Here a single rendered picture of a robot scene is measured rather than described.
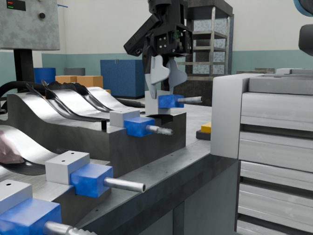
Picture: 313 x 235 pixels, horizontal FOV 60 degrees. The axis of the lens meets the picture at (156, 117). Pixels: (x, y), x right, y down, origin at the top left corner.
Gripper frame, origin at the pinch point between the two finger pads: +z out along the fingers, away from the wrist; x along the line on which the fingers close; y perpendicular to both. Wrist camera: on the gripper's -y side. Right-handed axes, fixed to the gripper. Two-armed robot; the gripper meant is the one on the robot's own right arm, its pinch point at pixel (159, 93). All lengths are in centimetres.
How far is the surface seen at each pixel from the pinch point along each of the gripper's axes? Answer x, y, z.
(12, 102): -18.3, -31.7, 0.7
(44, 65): 414, -754, -166
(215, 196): 27.4, 0.2, 30.5
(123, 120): -13.3, 1.3, 5.7
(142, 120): -11.2, 4.2, 5.7
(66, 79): 277, -440, -75
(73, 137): -17.4, -8.4, 8.9
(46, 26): 20, -80, -38
